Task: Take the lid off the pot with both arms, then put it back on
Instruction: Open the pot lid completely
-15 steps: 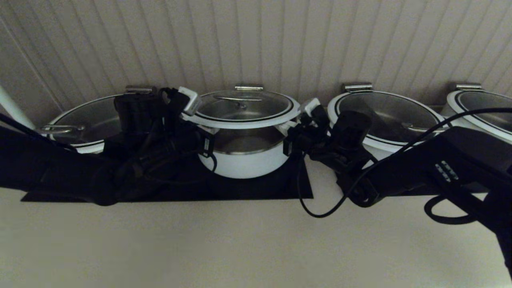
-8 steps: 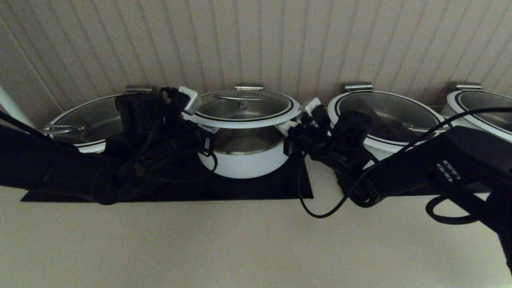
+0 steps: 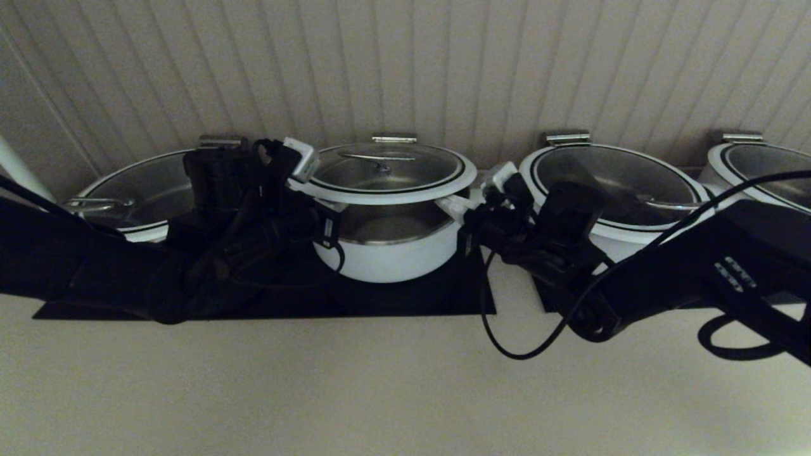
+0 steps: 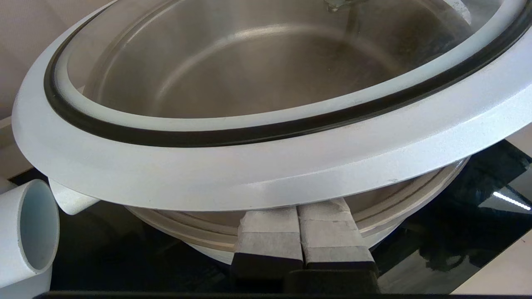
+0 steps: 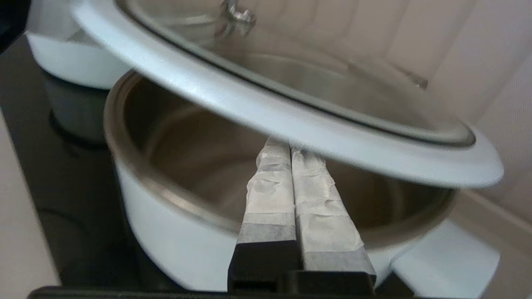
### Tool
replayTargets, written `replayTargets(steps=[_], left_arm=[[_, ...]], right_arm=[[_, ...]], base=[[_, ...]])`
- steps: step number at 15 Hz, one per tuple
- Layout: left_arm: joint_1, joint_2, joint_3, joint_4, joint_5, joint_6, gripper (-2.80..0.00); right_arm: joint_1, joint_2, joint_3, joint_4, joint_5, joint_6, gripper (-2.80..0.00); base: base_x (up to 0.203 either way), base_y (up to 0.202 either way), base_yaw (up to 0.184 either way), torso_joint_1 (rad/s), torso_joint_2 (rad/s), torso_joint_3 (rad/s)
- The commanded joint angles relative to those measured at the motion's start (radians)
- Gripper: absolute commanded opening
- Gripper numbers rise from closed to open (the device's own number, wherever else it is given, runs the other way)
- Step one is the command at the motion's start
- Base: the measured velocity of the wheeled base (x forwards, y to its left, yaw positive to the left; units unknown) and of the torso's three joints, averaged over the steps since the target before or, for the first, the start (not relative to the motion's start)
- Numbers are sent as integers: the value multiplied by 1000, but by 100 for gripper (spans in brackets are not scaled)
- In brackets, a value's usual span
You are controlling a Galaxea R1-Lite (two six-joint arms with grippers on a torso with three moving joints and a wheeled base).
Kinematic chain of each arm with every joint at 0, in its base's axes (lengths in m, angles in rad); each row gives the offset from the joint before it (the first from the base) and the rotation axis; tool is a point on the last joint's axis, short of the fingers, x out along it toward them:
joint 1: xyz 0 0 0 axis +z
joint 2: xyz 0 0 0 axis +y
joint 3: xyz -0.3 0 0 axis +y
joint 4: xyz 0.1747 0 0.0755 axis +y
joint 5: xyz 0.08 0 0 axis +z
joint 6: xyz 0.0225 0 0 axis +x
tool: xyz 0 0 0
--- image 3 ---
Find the black glass cooktop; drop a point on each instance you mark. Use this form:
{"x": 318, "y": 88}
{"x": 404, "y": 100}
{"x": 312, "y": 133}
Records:
{"x": 393, "y": 301}
{"x": 545, "y": 297}

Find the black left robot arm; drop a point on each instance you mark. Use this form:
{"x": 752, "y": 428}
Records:
{"x": 51, "y": 253}

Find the white pole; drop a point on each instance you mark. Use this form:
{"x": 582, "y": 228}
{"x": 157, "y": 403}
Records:
{"x": 19, "y": 171}

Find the glass lid with white rim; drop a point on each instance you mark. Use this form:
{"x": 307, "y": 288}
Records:
{"x": 139, "y": 190}
{"x": 773, "y": 171}
{"x": 405, "y": 180}
{"x": 608, "y": 171}

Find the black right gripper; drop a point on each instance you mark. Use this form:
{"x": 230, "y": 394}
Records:
{"x": 507, "y": 231}

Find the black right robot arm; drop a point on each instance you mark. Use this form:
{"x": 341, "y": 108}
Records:
{"x": 697, "y": 272}

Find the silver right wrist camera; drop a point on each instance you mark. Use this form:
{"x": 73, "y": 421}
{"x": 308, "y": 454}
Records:
{"x": 500, "y": 176}

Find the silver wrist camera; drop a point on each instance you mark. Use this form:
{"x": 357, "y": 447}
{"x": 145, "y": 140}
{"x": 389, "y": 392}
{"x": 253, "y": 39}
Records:
{"x": 303, "y": 158}
{"x": 500, "y": 176}

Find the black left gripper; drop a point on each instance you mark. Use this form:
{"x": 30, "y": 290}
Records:
{"x": 285, "y": 231}

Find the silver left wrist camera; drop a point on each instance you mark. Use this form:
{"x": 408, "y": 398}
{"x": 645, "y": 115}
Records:
{"x": 303, "y": 158}

